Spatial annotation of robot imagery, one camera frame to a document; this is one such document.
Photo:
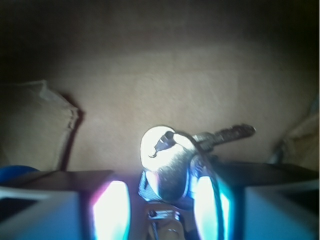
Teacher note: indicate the blue plastic cylinder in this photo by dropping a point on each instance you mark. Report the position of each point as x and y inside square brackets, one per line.
[13, 171]

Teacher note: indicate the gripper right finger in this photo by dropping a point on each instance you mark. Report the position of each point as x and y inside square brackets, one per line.
[259, 201]

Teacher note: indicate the silver key bunch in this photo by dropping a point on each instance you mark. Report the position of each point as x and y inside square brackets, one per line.
[172, 160]

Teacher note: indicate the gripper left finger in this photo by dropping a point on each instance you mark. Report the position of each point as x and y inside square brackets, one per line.
[65, 205]

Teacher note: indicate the brown paper bag bin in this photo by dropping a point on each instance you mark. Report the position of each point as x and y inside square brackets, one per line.
[194, 65]

